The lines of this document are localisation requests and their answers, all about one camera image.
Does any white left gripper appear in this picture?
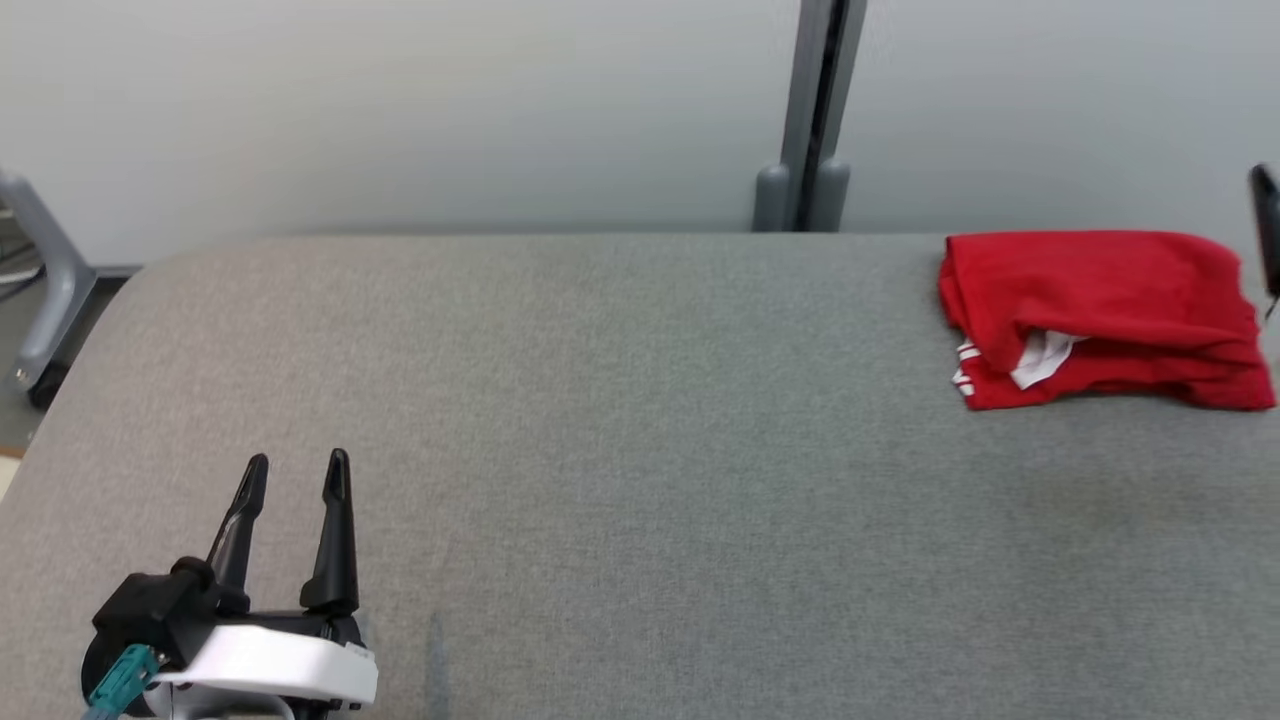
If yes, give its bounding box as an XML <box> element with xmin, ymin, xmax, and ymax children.
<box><xmin>150</xmin><ymin>448</ymin><xmax>379</xmax><ymax>713</ymax></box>

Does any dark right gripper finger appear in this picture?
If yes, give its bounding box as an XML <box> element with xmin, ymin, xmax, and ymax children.
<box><xmin>1250</xmin><ymin>164</ymin><xmax>1280</xmax><ymax>298</ymax></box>

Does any red jersey with white sleeves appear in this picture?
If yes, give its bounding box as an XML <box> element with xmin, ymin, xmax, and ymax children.
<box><xmin>938</xmin><ymin>230</ymin><xmax>1263</xmax><ymax>391</ymax></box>

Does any grey wheeled stand leg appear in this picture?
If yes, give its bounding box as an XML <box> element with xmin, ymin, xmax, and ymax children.
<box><xmin>0</xmin><ymin>170</ymin><xmax>99</xmax><ymax>409</ymax></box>

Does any teal left camera cable plug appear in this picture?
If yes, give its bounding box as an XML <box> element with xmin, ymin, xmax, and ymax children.
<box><xmin>85</xmin><ymin>645</ymin><xmax>161</xmax><ymax>720</ymax></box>

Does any grey partition post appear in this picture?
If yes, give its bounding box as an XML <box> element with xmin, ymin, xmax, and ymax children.
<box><xmin>752</xmin><ymin>0</ymin><xmax>869</xmax><ymax>233</ymax></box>

